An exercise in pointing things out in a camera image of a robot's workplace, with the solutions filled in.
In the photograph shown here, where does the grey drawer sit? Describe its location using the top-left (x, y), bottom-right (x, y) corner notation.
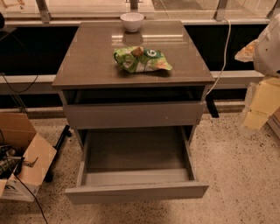
top-left (63, 101), bottom-right (206, 130)
top-left (66, 127), bottom-right (208, 204)

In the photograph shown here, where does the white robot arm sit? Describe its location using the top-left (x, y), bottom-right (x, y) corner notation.
top-left (234, 14), bottom-right (280, 133)

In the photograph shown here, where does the grey drawer cabinet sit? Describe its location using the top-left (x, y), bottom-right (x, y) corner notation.
top-left (52, 21), bottom-right (214, 144)

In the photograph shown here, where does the grey top drawer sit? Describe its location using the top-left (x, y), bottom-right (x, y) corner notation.
top-left (63, 101), bottom-right (206, 130)

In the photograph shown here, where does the cardboard box right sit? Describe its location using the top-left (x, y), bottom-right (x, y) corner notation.
top-left (268, 108), bottom-right (280, 138)

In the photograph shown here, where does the green chip bag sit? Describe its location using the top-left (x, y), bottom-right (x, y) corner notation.
top-left (114, 46), bottom-right (172, 74)

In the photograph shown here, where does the white ceramic bowl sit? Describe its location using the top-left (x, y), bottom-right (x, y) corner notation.
top-left (120, 12), bottom-right (144, 32)

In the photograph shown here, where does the black stand leg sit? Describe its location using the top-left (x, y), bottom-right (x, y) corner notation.
top-left (45, 125), bottom-right (72, 183)

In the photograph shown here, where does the open cardboard box left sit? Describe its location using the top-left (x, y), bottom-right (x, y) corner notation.
top-left (0, 112), bottom-right (58, 203)

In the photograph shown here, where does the white cable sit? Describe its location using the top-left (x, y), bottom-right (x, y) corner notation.
top-left (206, 17), bottom-right (232, 96)

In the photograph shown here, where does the black floor cable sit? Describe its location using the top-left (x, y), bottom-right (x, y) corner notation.
top-left (12, 171), bottom-right (49, 224)

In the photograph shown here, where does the black cable left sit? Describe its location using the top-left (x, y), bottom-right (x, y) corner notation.
top-left (0, 72), bottom-right (40, 95)

